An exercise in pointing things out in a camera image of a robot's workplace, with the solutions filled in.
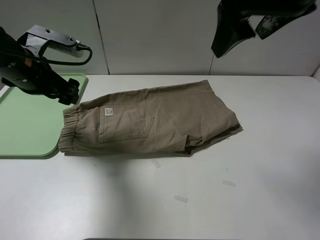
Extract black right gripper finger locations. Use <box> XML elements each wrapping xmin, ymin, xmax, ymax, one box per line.
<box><xmin>211</xmin><ymin>0</ymin><xmax>256</xmax><ymax>58</ymax></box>
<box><xmin>255</xmin><ymin>7</ymin><xmax>317</xmax><ymax>40</ymax></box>

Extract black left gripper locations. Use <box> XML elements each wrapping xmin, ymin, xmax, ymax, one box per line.
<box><xmin>1</xmin><ymin>62</ymin><xmax>80</xmax><ymax>105</ymax></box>

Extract khaki shorts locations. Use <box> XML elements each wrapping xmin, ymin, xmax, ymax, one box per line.
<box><xmin>58</xmin><ymin>80</ymin><xmax>243</xmax><ymax>156</ymax></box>

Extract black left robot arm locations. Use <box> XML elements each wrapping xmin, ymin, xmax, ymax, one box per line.
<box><xmin>0</xmin><ymin>28</ymin><xmax>80</xmax><ymax>105</ymax></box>

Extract green plastic tray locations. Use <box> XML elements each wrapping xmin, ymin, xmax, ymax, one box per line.
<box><xmin>0</xmin><ymin>72</ymin><xmax>89</xmax><ymax>160</ymax></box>

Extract clear tape strip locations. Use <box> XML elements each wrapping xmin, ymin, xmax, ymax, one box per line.
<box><xmin>151</xmin><ymin>158</ymin><xmax>162</xmax><ymax>169</ymax></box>
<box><xmin>174</xmin><ymin>195</ymin><xmax>188</xmax><ymax>203</ymax></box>
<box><xmin>222</xmin><ymin>179</ymin><xmax>236</xmax><ymax>188</ymax></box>

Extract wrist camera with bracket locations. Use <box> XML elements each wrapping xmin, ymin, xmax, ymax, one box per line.
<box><xmin>17</xmin><ymin>25</ymin><xmax>84</xmax><ymax>58</ymax></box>

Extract black camera cable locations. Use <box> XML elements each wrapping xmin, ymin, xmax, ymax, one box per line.
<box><xmin>0</xmin><ymin>43</ymin><xmax>93</xmax><ymax>67</ymax></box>

